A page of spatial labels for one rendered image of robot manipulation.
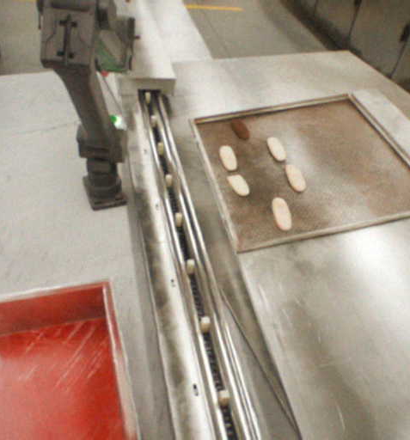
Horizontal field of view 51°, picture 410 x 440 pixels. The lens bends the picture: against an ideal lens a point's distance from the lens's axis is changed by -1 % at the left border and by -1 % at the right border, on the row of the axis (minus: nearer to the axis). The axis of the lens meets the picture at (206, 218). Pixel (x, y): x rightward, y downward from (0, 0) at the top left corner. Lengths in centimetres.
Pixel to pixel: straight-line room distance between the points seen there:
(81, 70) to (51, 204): 46
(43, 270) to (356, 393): 64
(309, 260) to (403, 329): 21
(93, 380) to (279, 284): 38
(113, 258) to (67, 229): 14
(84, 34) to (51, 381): 56
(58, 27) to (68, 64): 5
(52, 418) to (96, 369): 10
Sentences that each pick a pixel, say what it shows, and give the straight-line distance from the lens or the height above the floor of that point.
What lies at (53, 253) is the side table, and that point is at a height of 82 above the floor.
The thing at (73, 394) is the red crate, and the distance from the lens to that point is 80.
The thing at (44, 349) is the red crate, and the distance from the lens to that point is 84.
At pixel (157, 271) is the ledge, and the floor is 86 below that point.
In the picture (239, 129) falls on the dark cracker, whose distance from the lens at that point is 121.
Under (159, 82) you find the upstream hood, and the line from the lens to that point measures 143.
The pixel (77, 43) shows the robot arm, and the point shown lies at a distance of 71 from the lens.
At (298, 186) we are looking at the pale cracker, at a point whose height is 93.
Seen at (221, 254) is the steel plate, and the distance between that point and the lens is 98.
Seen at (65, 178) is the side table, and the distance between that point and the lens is 116.
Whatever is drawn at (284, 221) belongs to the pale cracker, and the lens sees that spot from 95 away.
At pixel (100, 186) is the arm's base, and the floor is 87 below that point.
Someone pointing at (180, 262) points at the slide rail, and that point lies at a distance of 91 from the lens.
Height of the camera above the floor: 155
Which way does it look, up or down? 43 degrees down
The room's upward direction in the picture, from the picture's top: 10 degrees clockwise
